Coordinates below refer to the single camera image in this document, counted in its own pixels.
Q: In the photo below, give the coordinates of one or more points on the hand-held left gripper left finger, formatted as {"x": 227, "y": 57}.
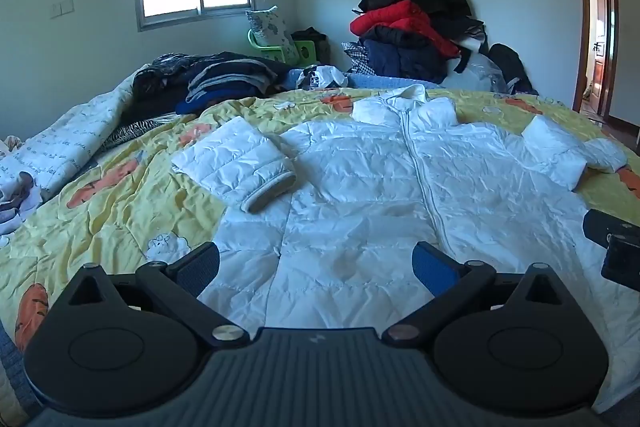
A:
{"x": 200, "y": 264}

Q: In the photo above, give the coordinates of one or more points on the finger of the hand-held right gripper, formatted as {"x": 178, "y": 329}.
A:
{"x": 597, "y": 224}

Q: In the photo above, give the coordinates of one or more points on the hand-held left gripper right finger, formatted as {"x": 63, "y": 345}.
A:
{"x": 432, "y": 269}

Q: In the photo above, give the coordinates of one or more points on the white down jacket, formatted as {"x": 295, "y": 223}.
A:
{"x": 375, "y": 187}

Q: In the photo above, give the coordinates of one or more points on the dark striped clothes pile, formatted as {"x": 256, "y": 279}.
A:
{"x": 225, "y": 79}

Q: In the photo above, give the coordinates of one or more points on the pale clothes heap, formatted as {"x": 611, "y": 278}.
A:
{"x": 15, "y": 197}

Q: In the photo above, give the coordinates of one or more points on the yellow carrot print quilt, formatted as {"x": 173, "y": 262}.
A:
{"x": 100, "y": 207}

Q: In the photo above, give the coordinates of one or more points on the zebra striped cloth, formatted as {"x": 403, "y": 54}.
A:
{"x": 135, "y": 129}

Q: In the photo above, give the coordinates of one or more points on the black backpack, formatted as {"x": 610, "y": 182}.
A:
{"x": 507, "y": 64}

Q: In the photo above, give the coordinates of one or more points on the white printed quilt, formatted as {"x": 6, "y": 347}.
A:
{"x": 65, "y": 137}

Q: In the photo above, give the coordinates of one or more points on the clear plastic bag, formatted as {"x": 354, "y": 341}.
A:
{"x": 480, "y": 74}

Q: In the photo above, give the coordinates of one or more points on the black patterned garment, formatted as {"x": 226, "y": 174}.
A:
{"x": 160, "y": 72}

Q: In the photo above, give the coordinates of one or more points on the navy down jacket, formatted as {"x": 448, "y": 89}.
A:
{"x": 400, "y": 57}

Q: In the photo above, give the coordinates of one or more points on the white and black plastic bag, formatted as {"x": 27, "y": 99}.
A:
{"x": 320, "y": 77}

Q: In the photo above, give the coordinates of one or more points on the checkered cloth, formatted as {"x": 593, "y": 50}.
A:
{"x": 356, "y": 57}

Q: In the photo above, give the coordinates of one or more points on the green plastic chair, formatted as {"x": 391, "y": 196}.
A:
{"x": 305, "y": 53}

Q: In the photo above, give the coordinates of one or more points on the floral print pillow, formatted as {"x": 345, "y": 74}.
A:
{"x": 267, "y": 29}

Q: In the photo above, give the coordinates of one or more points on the red down jacket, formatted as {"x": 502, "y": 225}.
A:
{"x": 395, "y": 17}

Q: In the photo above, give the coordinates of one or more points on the narrow wooden door frame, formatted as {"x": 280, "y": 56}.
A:
{"x": 611, "y": 37}

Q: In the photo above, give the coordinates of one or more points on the white wall switch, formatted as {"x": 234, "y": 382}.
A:
{"x": 62, "y": 8}

